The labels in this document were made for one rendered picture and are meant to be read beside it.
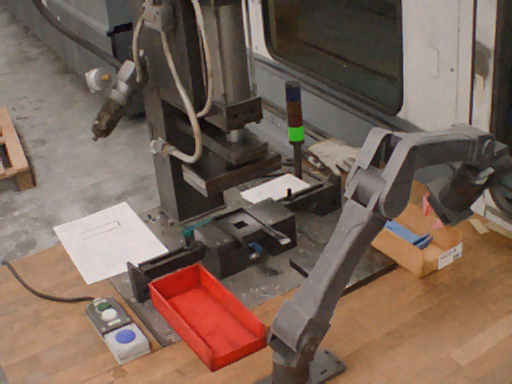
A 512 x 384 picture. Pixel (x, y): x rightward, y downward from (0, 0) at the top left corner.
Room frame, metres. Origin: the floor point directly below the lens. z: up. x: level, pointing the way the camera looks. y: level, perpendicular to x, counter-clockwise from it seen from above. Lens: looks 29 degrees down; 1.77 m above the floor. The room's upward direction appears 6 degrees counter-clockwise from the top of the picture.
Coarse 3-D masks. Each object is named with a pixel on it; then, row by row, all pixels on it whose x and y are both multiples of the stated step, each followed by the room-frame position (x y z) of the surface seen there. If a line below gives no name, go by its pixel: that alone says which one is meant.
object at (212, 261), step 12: (276, 228) 1.26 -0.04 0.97; (288, 228) 1.27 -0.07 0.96; (204, 240) 1.23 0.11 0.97; (252, 240) 1.23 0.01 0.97; (264, 240) 1.28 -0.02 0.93; (216, 252) 1.18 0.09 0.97; (228, 252) 1.20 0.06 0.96; (240, 252) 1.21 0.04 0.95; (276, 252) 1.25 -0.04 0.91; (204, 264) 1.25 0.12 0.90; (216, 264) 1.19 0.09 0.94; (228, 264) 1.19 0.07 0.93; (240, 264) 1.21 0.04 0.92; (228, 276) 1.19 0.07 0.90
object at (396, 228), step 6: (396, 222) 1.31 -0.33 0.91; (390, 228) 1.30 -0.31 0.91; (396, 228) 1.29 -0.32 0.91; (402, 228) 1.29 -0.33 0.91; (402, 234) 1.26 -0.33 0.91; (408, 234) 1.26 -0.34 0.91; (414, 234) 1.26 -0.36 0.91; (426, 234) 1.21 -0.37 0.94; (408, 240) 1.24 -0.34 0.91; (414, 240) 1.20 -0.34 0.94; (420, 240) 1.21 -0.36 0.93
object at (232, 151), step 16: (192, 128) 1.36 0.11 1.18; (208, 128) 1.34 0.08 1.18; (240, 128) 1.25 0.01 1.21; (208, 144) 1.30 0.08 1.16; (224, 144) 1.25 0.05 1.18; (240, 144) 1.24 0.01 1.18; (256, 144) 1.24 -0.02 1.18; (208, 160) 1.27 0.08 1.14; (224, 160) 1.23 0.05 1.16; (240, 160) 1.21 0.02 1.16; (256, 160) 1.25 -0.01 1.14; (272, 160) 1.26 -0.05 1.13; (192, 176) 1.23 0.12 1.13; (208, 176) 1.20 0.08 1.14; (224, 176) 1.20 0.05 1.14; (240, 176) 1.22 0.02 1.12; (256, 176) 1.24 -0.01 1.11; (208, 192) 1.18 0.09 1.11
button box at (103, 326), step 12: (60, 300) 1.15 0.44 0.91; (72, 300) 1.14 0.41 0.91; (84, 300) 1.14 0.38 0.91; (96, 300) 1.11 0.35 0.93; (108, 300) 1.10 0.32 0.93; (96, 312) 1.07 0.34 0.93; (120, 312) 1.06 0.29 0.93; (96, 324) 1.03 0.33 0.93; (108, 324) 1.02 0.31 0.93; (120, 324) 1.02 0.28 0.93
